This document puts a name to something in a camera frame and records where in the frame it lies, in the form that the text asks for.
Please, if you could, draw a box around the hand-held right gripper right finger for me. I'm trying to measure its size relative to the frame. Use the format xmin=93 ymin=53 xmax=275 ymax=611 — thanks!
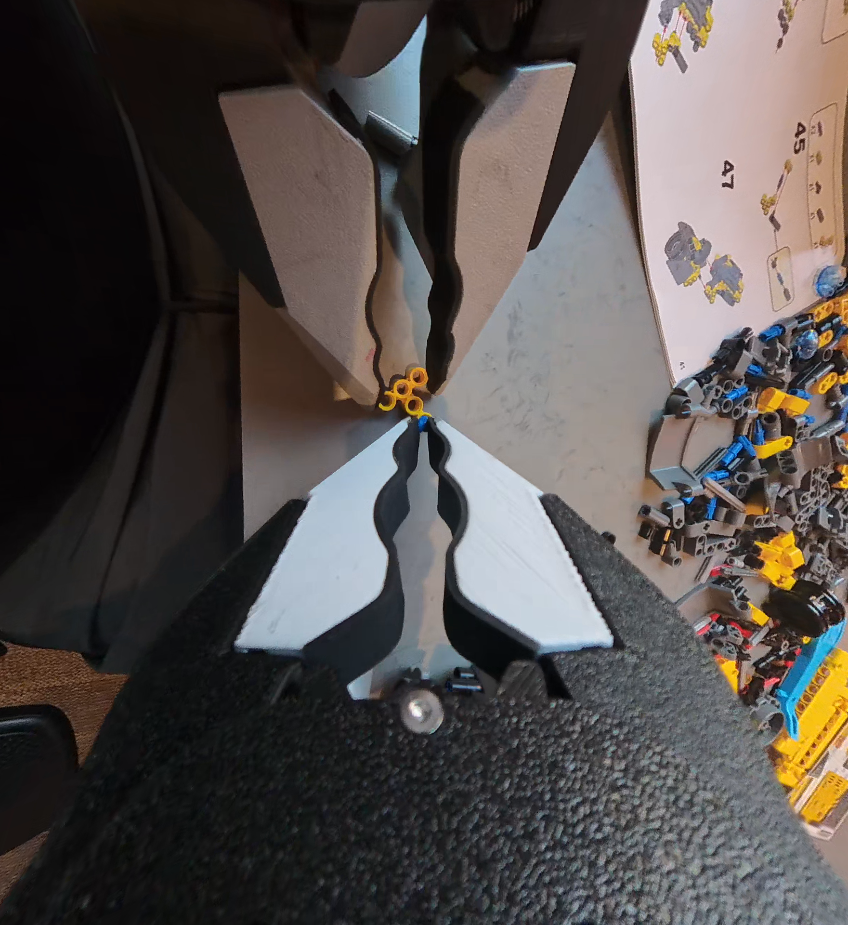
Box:
xmin=427 ymin=418 xmax=616 ymax=686

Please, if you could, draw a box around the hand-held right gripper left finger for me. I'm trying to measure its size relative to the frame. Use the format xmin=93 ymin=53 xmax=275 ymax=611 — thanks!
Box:
xmin=235 ymin=418 xmax=425 ymax=676

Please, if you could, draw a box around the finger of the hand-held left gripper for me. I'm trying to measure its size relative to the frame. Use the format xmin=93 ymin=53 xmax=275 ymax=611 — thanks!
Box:
xmin=401 ymin=61 xmax=578 ymax=397
xmin=218 ymin=83 xmax=389 ymax=409

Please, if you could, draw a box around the yellow T-shaped brick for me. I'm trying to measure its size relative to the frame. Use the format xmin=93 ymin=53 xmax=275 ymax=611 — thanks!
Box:
xmin=379 ymin=367 xmax=431 ymax=414

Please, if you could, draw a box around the grey desk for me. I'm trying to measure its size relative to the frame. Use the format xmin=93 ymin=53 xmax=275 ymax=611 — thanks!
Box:
xmin=239 ymin=0 xmax=848 ymax=861

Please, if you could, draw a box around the building instruction booklet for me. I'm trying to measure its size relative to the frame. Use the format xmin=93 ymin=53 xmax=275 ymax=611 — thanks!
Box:
xmin=627 ymin=0 xmax=848 ymax=371

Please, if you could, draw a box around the dark grey bag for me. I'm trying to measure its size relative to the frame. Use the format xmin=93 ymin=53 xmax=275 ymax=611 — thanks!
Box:
xmin=0 ymin=94 xmax=251 ymax=669

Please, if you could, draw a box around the pile of loose bricks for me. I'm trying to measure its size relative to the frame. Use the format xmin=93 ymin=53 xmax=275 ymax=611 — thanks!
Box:
xmin=637 ymin=224 xmax=848 ymax=731

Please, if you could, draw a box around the black toy wheel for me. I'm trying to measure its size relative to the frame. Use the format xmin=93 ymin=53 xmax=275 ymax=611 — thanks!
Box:
xmin=763 ymin=581 xmax=847 ymax=641

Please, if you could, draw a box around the light blue brick beam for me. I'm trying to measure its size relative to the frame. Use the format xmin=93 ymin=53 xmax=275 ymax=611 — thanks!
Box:
xmin=781 ymin=618 xmax=848 ymax=738

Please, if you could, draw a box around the black parts tray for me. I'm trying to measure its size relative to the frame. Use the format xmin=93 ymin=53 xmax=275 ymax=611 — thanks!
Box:
xmin=716 ymin=643 xmax=848 ymax=843

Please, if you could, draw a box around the black mesh chair seat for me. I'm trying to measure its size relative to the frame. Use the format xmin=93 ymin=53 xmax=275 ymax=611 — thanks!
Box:
xmin=0 ymin=704 xmax=79 ymax=875

